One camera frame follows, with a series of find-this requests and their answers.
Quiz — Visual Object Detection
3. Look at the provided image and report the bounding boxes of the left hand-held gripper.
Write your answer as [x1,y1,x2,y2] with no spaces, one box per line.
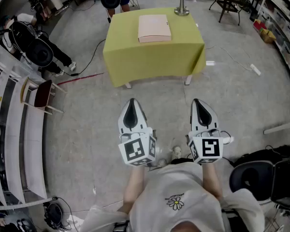
[117,98,158,167]

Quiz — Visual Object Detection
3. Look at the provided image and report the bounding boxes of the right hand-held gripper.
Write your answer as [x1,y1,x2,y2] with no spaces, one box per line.
[187,99,224,165]

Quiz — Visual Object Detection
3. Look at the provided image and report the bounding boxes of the orange and pink card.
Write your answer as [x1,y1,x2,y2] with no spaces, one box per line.
[137,14,172,44]

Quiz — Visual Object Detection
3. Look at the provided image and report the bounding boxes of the person's right forearm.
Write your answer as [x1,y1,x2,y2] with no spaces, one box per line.
[202,162,224,200]

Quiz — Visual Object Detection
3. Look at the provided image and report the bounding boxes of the person's left forearm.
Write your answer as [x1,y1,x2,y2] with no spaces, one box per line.
[122,163,151,215]

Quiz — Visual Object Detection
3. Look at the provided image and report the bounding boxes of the person's white right shoe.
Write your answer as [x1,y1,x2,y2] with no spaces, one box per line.
[171,145,183,160]

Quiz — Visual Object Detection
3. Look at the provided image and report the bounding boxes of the person's black striped trousers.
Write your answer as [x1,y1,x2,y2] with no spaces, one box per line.
[170,157,194,165]

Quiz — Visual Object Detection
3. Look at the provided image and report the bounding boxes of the red tape strip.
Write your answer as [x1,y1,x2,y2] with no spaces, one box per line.
[57,72,104,86]

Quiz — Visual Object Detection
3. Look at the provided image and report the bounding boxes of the person's white t-shirt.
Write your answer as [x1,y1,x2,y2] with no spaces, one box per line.
[79,162,265,232]

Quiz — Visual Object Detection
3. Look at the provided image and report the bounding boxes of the black office chair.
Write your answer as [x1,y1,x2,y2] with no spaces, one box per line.
[229,145,290,211]

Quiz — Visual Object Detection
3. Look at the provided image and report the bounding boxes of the white power strip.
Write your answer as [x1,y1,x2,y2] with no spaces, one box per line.
[250,63,262,76]

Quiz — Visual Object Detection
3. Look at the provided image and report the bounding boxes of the white plank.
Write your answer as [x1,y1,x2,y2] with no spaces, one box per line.
[263,119,290,135]

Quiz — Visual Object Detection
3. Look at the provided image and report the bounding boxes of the wooden chair with dark seat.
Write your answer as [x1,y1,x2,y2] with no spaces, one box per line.
[19,77,68,116]

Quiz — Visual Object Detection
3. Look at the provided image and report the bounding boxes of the yellow basket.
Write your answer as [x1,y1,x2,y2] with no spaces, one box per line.
[260,29,276,44]

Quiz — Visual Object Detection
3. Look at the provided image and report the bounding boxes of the red and green box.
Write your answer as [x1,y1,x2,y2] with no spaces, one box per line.
[253,19,268,32]

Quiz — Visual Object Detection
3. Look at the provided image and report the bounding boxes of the silver desk lamp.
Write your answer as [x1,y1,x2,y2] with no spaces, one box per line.
[171,0,190,17]

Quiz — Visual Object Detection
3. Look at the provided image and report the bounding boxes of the white shelving unit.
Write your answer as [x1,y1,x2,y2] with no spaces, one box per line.
[0,36,56,211]

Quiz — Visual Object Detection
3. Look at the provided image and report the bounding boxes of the black round device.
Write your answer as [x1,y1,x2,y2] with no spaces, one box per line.
[43,201,64,228]

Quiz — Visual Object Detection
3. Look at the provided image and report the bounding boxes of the white shelf with storage boxes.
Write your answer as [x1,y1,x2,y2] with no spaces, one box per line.
[257,0,290,90]

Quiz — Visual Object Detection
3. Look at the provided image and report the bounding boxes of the white cylindrical bin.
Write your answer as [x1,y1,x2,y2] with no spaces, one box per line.
[49,0,64,11]

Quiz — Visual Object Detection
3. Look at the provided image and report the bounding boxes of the black cable with adapter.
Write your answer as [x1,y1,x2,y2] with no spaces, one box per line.
[60,39,107,77]

